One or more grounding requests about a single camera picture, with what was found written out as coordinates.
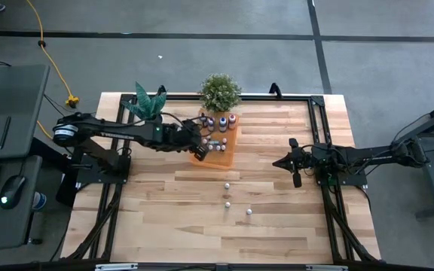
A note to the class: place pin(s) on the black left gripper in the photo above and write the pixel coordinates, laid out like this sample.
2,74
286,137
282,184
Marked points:
182,138

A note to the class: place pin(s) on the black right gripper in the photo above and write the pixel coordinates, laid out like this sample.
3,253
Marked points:
310,160

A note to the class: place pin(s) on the large black food coloring bottle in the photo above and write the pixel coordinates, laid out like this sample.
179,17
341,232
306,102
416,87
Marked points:
203,121

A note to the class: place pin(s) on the large purple food coloring bottle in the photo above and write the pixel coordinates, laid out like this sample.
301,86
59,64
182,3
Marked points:
211,123

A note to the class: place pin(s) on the small white label dropper bottle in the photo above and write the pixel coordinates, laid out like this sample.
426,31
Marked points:
223,147

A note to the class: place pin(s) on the small green label dropper bottle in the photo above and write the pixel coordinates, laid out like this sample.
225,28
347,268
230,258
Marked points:
227,204

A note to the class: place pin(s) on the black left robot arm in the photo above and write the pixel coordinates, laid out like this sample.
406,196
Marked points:
119,133

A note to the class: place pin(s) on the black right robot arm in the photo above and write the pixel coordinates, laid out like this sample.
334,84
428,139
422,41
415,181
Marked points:
371,158

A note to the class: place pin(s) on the orange translucent plastic tray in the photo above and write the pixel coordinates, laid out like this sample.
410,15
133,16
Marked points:
220,162

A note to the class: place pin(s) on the bushy green potted plant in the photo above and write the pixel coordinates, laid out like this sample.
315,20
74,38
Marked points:
220,92

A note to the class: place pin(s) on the black table clamp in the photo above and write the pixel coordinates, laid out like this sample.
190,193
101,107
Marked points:
160,90
275,90

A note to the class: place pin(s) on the green snake plant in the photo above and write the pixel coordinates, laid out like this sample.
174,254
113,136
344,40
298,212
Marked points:
145,105

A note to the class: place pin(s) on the black side table stand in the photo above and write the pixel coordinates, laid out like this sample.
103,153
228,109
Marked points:
433,177

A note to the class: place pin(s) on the blue and white cup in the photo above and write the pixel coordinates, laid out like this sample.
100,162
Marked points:
40,200

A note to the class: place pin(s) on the black computer mouse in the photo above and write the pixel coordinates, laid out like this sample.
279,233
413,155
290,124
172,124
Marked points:
12,192

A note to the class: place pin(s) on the black pen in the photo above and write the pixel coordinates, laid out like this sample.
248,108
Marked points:
5,131

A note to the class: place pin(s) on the black aluminium rig frame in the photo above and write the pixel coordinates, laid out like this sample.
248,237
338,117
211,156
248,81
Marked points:
239,98

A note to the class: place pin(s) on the silver metal bracket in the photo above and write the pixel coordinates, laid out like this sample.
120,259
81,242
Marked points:
326,267

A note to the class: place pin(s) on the aluminium frame rail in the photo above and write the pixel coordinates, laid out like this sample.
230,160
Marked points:
117,267

